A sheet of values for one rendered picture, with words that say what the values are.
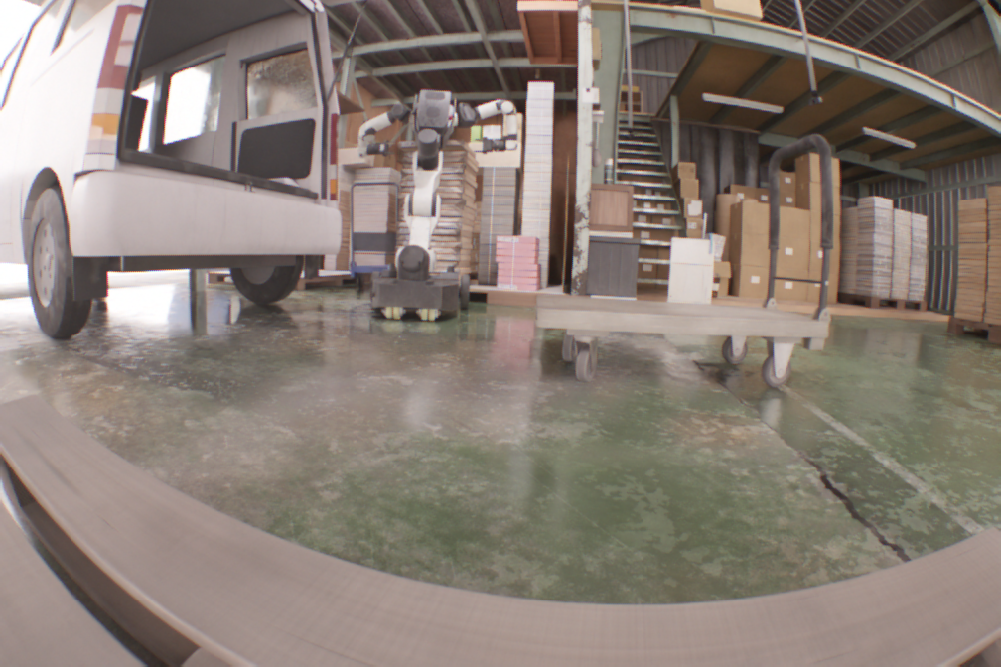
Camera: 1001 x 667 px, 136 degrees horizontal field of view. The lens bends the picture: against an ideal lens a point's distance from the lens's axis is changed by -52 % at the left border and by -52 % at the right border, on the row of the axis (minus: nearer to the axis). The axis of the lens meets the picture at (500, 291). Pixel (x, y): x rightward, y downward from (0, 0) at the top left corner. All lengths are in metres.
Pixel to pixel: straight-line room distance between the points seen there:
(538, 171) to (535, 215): 0.36
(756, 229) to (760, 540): 4.34
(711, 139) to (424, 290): 5.99
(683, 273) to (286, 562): 3.00
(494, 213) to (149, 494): 3.16
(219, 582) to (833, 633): 0.37
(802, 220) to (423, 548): 4.95
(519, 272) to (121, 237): 2.40
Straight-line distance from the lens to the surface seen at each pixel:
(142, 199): 1.38
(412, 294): 1.97
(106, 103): 1.44
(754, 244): 4.76
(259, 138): 2.72
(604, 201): 2.97
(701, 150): 7.15
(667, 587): 0.48
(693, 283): 3.11
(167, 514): 0.37
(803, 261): 5.10
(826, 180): 1.35
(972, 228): 4.14
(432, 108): 2.71
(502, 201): 3.34
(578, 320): 1.02
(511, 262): 2.93
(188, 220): 1.47
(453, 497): 0.58
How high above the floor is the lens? 0.32
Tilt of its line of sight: 5 degrees down
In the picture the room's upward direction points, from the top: 3 degrees clockwise
